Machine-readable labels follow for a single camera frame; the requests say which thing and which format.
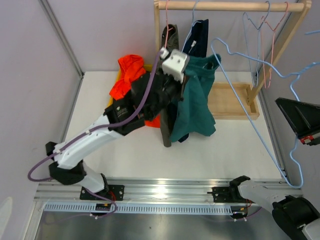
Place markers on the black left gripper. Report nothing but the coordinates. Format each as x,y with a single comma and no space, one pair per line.
178,84

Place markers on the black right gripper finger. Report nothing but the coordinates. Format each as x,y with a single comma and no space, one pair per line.
303,117
310,140

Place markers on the teal green shorts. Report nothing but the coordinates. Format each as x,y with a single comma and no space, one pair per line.
193,113

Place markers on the orange shorts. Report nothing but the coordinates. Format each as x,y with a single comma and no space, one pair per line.
131,68

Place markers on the navy blue shorts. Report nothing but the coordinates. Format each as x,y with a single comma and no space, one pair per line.
196,46

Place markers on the blue hanger with teal shorts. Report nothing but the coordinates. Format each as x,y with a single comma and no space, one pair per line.
291,86

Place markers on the pink hanger with black shorts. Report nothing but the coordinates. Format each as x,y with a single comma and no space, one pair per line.
263,20

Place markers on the blue hanger with orange shorts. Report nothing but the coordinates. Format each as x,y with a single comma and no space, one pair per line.
254,74

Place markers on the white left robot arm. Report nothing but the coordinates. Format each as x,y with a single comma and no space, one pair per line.
146,98

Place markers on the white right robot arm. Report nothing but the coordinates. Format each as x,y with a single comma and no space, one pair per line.
296,216

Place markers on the olive green shorts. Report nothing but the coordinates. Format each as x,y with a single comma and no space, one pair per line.
169,114

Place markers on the wooden clothes rack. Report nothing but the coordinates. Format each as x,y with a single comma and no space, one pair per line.
237,101

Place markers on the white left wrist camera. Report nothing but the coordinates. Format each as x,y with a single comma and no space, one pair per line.
174,63

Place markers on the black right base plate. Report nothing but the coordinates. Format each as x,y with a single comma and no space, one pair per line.
223,194

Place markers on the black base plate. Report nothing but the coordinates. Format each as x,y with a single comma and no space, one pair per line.
223,194
114,193

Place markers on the aluminium mounting rail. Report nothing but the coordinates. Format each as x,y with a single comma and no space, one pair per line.
144,190

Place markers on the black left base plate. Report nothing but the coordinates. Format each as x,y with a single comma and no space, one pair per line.
114,193

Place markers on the white slotted cable duct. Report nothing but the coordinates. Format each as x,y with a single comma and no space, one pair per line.
139,208

